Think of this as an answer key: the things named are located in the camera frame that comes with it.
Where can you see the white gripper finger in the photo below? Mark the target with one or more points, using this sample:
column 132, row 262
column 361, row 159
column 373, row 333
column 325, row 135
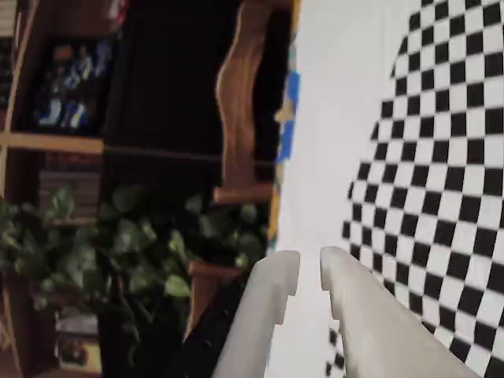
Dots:
column 374, row 338
column 256, row 315

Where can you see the brown wooden chair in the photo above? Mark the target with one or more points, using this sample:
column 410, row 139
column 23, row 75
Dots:
column 212, row 275
column 240, row 98

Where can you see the green pothos plant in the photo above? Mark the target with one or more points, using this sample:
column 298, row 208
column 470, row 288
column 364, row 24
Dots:
column 130, row 236

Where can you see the multicoloured patterned tablecloth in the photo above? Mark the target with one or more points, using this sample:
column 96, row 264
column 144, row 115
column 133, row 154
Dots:
column 289, row 141

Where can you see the upright photo books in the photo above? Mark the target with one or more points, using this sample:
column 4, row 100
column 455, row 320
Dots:
column 76, row 338

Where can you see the tan paper scrap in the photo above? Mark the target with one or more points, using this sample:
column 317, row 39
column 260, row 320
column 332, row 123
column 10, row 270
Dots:
column 284, row 112

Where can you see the checkerboard printed white sheet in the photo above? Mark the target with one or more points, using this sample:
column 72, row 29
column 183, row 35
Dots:
column 334, row 118

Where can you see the row of brown books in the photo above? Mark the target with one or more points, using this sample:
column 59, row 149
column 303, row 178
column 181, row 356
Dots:
column 69, row 193

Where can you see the light wooden bookshelf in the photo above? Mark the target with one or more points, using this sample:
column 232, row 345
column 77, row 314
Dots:
column 51, row 142

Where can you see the blue painted picture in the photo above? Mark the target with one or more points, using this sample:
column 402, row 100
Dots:
column 71, row 86

